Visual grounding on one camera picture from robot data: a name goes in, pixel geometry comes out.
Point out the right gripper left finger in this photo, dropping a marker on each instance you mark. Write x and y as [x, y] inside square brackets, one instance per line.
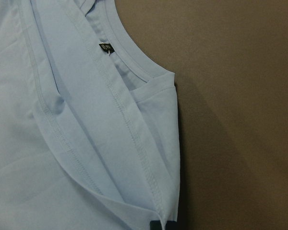
[155, 225]

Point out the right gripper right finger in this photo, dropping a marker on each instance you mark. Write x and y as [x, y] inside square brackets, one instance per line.
[171, 225]

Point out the light blue t-shirt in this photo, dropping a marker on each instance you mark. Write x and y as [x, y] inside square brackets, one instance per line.
[88, 141]

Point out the black neck label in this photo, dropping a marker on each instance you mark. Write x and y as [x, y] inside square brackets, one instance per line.
[107, 47]

